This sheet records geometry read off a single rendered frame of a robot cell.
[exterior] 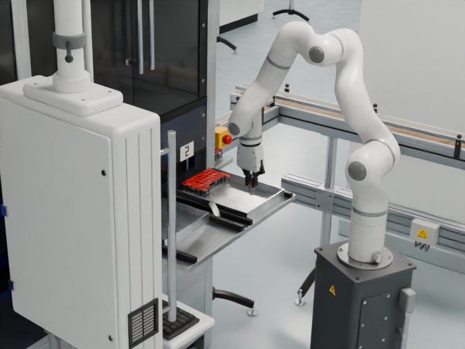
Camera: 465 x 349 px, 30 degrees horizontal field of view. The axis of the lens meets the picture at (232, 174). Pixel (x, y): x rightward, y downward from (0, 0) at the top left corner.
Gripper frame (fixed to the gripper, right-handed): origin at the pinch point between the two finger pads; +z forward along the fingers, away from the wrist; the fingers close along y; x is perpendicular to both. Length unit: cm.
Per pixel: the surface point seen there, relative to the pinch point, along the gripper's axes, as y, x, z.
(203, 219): -5.4, -20.6, 9.1
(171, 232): 31, -71, -20
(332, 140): -30, 94, 24
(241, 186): -16.8, 13.1, 12.5
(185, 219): -13.0, -22.2, 10.9
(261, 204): 3.2, 1.8, 9.7
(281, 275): -54, 86, 103
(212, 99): -35.3, 18.3, -18.6
